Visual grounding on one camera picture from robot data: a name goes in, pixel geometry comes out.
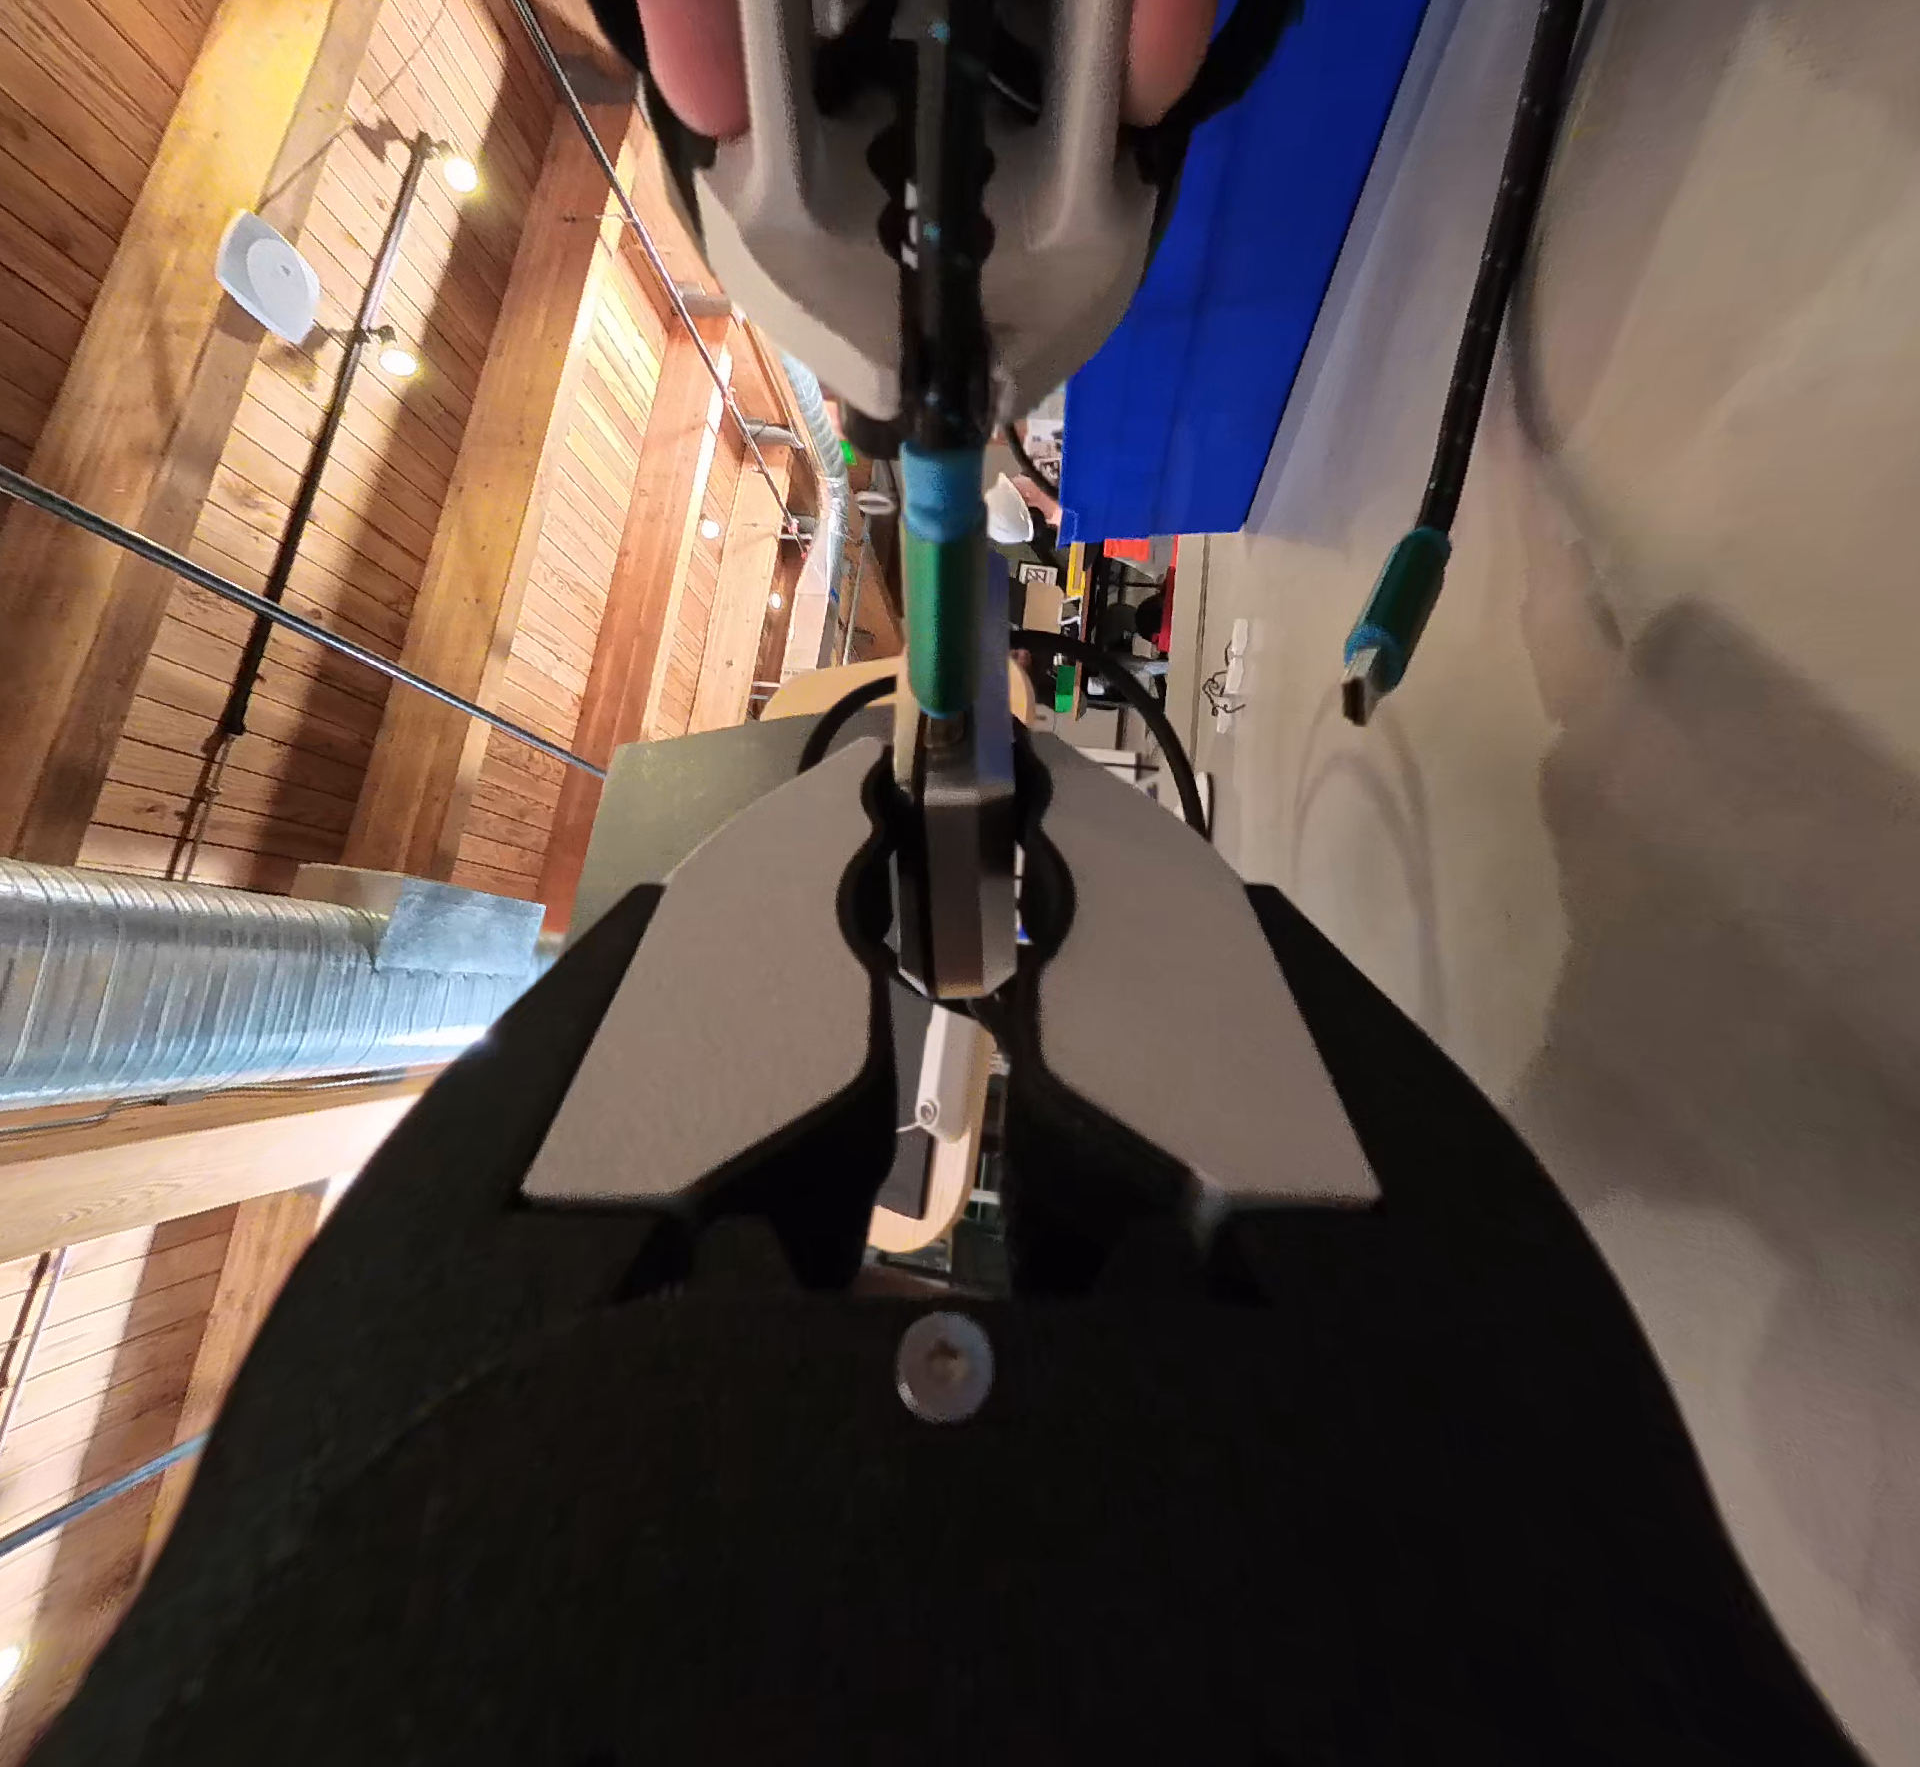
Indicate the white hard hat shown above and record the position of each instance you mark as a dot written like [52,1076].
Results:
[1008,512]

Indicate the metal duct pipe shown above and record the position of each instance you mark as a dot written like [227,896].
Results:
[183,974]

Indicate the white ceiling access point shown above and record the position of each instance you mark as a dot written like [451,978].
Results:
[266,275]

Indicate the wooden panel frame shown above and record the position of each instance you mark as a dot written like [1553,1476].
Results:
[930,1223]

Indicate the grey desk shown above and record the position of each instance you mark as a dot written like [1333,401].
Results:
[1723,446]

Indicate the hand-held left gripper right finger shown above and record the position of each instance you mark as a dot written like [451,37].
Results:
[1200,1032]

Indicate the dark grey panel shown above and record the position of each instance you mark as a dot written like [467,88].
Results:
[702,791]

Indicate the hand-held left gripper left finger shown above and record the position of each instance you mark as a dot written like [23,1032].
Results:
[702,1032]

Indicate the grey HDMI switch box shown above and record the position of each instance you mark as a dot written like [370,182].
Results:
[951,866]

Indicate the small white clip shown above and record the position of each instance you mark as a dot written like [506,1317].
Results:
[1231,672]

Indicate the white stand bar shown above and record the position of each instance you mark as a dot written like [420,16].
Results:
[946,1063]

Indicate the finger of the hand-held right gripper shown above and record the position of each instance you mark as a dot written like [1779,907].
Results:
[1073,238]
[776,238]

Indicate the blue plastic bin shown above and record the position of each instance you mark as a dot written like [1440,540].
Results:
[1243,297]

